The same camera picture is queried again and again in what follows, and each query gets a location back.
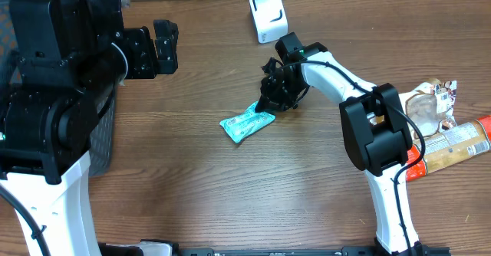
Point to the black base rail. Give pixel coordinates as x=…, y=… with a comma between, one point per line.
x=268, y=252

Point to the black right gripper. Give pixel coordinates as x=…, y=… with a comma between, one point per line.
x=278, y=89

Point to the orange pasta package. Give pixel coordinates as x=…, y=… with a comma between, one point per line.
x=452, y=146

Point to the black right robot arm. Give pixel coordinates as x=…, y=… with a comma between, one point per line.
x=376, y=130

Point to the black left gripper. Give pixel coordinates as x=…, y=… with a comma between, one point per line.
x=142, y=51

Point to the white barcode scanner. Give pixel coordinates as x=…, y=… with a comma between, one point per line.
x=269, y=19

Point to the teal snack bar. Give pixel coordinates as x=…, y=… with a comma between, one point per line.
x=240, y=127

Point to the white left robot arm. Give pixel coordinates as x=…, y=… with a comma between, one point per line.
x=58, y=86

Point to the clear brown snack bag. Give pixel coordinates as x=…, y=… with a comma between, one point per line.
x=430, y=106

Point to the grey plastic basket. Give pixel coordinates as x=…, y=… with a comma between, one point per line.
x=101, y=136

